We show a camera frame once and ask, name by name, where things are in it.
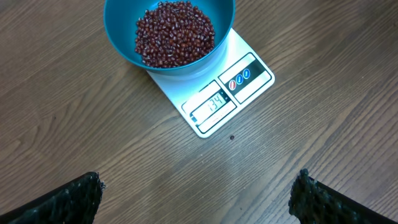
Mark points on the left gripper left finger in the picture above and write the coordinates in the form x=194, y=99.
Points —
x=75, y=202

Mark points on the red beans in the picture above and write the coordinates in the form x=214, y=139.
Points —
x=173, y=35

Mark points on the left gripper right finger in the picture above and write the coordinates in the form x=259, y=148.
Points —
x=312, y=202

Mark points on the white digital kitchen scale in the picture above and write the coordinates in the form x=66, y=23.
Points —
x=209, y=95

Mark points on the blue bowl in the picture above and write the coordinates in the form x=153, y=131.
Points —
x=120, y=17

